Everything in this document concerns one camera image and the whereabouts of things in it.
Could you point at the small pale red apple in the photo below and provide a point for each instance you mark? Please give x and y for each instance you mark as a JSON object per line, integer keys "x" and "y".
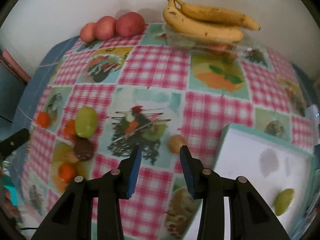
{"x": 87, "y": 33}

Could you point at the middle red apple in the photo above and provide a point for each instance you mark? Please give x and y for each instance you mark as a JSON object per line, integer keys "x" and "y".
{"x": 105, "y": 28}

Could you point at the small green pear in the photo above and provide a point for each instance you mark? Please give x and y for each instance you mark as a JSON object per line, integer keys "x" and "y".
{"x": 283, "y": 201}

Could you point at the pink checkered fruit tablecloth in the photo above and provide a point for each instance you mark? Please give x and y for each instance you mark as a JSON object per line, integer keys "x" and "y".
{"x": 145, "y": 91}

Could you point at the clear plastic fruit tray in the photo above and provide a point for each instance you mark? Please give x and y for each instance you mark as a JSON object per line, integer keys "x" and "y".
{"x": 231, "y": 50}

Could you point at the white teal-rimmed tray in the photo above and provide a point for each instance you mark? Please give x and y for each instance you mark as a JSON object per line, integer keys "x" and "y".
{"x": 251, "y": 168}

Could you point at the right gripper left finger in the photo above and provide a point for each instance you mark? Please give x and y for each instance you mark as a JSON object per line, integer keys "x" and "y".
{"x": 129, "y": 170}

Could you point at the dark brown round fruit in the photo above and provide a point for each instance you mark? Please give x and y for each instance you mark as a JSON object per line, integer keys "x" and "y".
{"x": 83, "y": 149}

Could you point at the large red apple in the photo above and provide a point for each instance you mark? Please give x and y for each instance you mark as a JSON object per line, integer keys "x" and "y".
{"x": 130, "y": 24}

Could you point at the white power bank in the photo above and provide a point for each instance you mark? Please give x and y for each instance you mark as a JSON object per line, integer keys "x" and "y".
{"x": 312, "y": 112}

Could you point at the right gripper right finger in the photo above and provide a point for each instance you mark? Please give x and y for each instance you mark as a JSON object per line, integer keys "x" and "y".
{"x": 192, "y": 170}

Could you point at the orange tangerine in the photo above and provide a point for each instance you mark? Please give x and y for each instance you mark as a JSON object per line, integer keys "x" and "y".
{"x": 66, "y": 172}
{"x": 69, "y": 130}
{"x": 43, "y": 119}

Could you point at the small brown round fruit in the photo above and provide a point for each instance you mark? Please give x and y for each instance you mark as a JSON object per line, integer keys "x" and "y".
{"x": 175, "y": 142}

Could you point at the yellow banana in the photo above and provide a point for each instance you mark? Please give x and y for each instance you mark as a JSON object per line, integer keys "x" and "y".
{"x": 204, "y": 32}
{"x": 218, "y": 15}

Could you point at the lower yellow banana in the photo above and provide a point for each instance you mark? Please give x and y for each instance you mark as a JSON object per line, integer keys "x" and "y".
{"x": 204, "y": 32}

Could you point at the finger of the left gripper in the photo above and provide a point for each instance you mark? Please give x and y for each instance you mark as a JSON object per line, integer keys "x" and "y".
{"x": 13, "y": 142}

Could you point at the upper yellow banana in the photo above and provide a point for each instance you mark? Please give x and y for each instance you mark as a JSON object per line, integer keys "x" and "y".
{"x": 218, "y": 15}

